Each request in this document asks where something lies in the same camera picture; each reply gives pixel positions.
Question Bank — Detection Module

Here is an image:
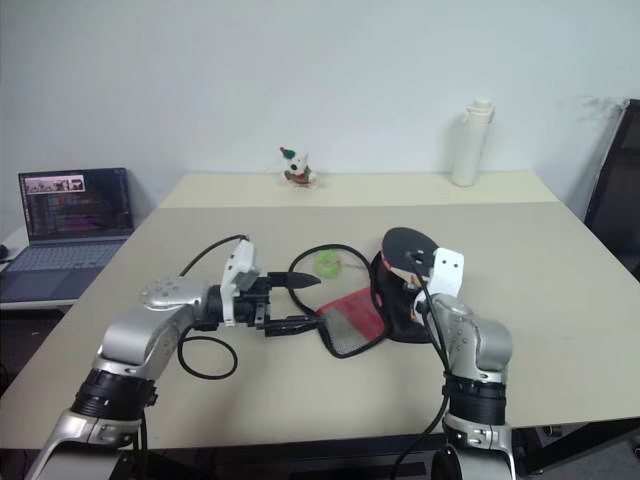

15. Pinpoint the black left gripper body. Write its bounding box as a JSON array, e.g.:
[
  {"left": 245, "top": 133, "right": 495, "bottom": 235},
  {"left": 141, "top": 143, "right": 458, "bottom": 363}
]
[{"left": 232, "top": 272, "right": 275, "bottom": 331}]

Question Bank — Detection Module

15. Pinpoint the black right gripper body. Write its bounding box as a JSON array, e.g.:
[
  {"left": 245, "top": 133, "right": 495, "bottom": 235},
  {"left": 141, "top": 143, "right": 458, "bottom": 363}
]
[{"left": 400, "top": 266, "right": 432, "bottom": 295}]

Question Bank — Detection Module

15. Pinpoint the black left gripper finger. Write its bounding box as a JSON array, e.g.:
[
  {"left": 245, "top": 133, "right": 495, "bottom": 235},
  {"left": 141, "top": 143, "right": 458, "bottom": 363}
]
[
  {"left": 263, "top": 316, "right": 322, "bottom": 339},
  {"left": 268, "top": 271, "right": 322, "bottom": 292}
]

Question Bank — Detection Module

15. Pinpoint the black paddle case red mesh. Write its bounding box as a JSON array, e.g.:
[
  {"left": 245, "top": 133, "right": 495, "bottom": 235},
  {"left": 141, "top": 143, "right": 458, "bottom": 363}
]
[{"left": 286, "top": 243, "right": 439, "bottom": 360}]

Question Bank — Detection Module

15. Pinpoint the green ball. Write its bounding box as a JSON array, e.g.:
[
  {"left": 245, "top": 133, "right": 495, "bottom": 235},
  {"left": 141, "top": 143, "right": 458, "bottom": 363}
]
[{"left": 312, "top": 250, "right": 344, "bottom": 279}]

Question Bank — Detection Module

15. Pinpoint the small white dog figurine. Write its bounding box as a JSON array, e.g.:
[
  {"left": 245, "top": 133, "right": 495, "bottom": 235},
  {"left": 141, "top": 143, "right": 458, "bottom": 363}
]
[{"left": 278, "top": 145, "right": 322, "bottom": 190}]

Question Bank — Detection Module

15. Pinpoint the white water bottle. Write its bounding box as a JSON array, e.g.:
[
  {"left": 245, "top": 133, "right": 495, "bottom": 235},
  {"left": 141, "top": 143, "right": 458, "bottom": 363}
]
[{"left": 451, "top": 97, "right": 497, "bottom": 188}]

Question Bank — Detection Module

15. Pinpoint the open grey laptop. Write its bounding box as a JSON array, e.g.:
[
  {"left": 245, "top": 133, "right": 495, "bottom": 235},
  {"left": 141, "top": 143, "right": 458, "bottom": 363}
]
[{"left": 0, "top": 166, "right": 136, "bottom": 304}]

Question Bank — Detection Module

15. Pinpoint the black office chair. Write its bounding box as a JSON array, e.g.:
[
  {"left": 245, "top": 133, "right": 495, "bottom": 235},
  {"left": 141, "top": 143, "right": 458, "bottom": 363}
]
[{"left": 583, "top": 98, "right": 640, "bottom": 282}]

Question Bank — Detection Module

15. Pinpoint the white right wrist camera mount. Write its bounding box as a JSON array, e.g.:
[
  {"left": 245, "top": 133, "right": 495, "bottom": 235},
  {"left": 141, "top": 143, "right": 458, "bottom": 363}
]
[{"left": 426, "top": 245, "right": 466, "bottom": 299}]

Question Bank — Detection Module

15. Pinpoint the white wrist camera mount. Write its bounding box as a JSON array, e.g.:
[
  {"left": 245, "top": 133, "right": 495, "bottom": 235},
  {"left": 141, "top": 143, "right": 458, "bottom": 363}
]
[
  {"left": 221, "top": 239, "right": 267, "bottom": 327},
  {"left": 426, "top": 245, "right": 466, "bottom": 299}
]

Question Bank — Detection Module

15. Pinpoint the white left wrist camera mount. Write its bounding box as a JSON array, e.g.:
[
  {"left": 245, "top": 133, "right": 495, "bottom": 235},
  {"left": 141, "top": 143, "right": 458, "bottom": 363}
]
[{"left": 221, "top": 239, "right": 267, "bottom": 327}]

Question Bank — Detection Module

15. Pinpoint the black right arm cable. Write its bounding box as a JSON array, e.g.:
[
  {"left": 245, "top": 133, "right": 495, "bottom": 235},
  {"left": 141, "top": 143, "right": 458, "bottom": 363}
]
[{"left": 392, "top": 248, "right": 451, "bottom": 480}]

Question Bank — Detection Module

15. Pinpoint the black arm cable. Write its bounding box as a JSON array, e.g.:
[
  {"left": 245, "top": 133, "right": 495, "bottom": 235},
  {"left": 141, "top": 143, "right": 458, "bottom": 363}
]
[
  {"left": 392, "top": 248, "right": 451, "bottom": 480},
  {"left": 176, "top": 232, "right": 251, "bottom": 380}
]

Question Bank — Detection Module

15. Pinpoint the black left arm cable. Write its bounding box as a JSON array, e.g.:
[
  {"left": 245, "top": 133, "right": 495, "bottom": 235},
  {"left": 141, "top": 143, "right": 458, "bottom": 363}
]
[{"left": 176, "top": 232, "right": 251, "bottom": 380}]

